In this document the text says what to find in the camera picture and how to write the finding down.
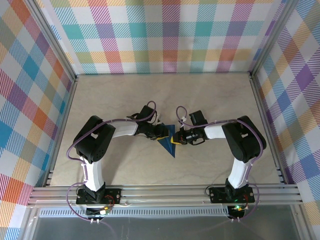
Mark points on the grey metal panel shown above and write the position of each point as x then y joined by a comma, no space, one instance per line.
162,230

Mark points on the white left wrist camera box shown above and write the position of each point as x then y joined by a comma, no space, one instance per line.
158,121

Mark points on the aluminium table side rail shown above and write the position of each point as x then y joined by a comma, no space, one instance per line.
67,107
261,107

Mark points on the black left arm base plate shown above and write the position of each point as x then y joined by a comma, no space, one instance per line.
112,196

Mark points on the aluminium frame post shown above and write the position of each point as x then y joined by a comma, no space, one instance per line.
273,37
53,37

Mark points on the long aluminium frame rail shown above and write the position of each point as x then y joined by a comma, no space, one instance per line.
162,195

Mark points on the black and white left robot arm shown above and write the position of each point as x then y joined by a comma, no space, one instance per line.
92,142

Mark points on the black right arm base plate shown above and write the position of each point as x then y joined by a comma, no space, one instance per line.
217,195

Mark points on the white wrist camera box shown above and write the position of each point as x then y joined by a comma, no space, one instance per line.
184,119
158,121

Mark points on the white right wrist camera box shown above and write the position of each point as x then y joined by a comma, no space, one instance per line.
184,119

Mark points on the small black circuit board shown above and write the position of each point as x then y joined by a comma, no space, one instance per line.
237,211
100,212

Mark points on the blue cloth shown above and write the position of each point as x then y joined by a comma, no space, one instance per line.
167,145

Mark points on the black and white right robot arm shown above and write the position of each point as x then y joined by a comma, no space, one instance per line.
242,140

